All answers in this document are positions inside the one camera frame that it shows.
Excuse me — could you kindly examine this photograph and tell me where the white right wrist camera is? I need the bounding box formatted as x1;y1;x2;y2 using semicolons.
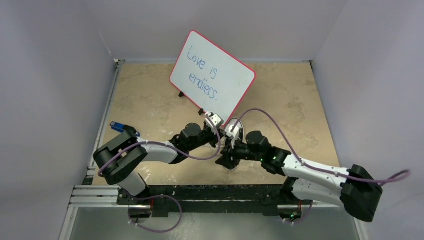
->
224;124;240;149

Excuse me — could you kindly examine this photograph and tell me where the blue stapler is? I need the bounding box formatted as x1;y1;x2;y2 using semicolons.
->
109;121;139;136

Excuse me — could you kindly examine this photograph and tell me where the black canvas sneaker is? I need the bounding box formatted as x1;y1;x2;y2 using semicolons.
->
215;118;245;171

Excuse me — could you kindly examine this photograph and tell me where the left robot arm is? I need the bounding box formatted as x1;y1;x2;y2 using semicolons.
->
93;123;222;205

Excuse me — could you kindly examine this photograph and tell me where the pink-framed whiteboard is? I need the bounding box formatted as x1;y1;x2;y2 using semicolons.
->
169;30;256;123

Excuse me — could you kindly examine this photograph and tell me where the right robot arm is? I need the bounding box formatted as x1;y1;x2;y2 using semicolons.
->
215;131;383;223

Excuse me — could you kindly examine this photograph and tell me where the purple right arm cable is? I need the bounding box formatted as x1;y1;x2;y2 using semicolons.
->
231;108;412;226

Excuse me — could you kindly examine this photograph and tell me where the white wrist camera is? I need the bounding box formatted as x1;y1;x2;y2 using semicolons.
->
224;124;240;149
205;112;224;129

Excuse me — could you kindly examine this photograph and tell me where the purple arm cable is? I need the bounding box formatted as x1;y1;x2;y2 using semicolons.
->
97;114;222;234
231;108;412;226

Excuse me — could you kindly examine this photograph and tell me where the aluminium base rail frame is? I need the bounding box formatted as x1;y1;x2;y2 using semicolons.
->
57;59;370;240

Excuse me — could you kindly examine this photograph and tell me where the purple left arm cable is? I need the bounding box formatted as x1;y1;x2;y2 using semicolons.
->
97;114;222;234

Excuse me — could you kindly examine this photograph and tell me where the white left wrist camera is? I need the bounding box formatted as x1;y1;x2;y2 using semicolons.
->
205;112;224;129

